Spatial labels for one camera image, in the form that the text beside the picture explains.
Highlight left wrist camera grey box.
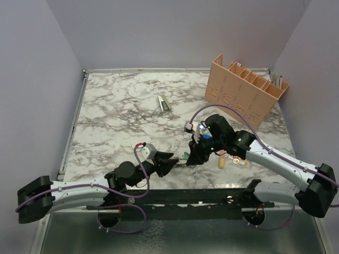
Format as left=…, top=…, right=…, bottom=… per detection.
left=140, top=143, right=157, bottom=160

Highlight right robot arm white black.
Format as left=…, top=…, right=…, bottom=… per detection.
left=186, top=114, right=338, bottom=218

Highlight aluminium table frame rail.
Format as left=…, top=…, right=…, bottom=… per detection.
left=59, top=70, right=89, bottom=173

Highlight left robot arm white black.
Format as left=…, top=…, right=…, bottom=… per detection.
left=15, top=151, right=179, bottom=224

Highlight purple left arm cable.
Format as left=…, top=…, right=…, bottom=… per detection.
left=15, top=142, right=150, bottom=214

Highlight pens behind organizer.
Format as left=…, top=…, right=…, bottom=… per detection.
left=270, top=72, right=283, bottom=89

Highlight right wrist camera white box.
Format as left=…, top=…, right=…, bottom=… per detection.
left=184, top=121, right=203, bottom=143

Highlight green key tag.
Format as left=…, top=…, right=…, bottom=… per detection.
left=183, top=153, right=190, bottom=160

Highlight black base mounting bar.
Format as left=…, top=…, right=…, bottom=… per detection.
left=99, top=188, right=274, bottom=221

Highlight yellow pink marker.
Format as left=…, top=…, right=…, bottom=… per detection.
left=218, top=150, right=226, bottom=169

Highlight beige stapler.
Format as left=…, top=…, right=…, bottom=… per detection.
left=158, top=95, right=172, bottom=112

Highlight peach compartment organizer box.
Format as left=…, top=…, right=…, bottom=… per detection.
left=204, top=55, right=289, bottom=130

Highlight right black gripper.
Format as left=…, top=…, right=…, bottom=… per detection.
left=186, top=133, right=225, bottom=165

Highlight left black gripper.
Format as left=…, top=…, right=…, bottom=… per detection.
left=128, top=151, right=179, bottom=187

